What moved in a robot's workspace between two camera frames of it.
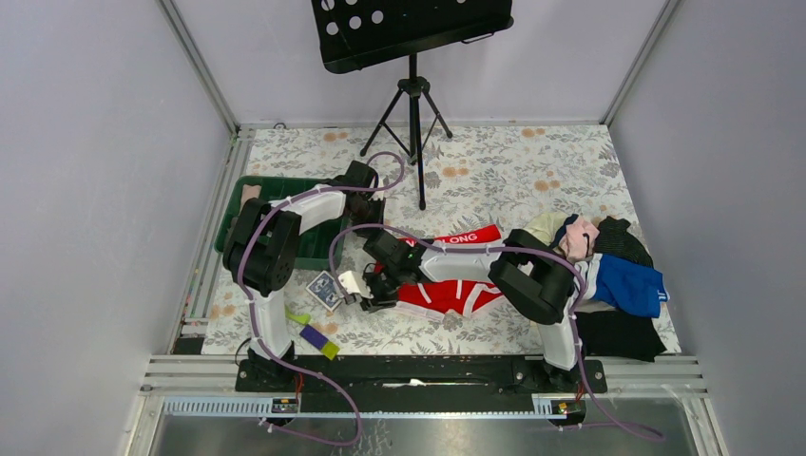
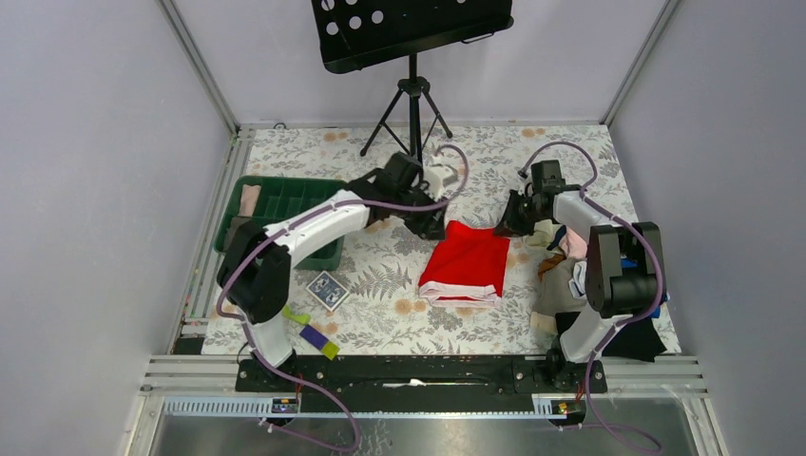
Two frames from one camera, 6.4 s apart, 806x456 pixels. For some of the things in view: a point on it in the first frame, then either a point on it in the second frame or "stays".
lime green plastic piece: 303,318 stays
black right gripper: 378,300 → 509,226
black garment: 619,333 stays
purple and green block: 329,349 stays
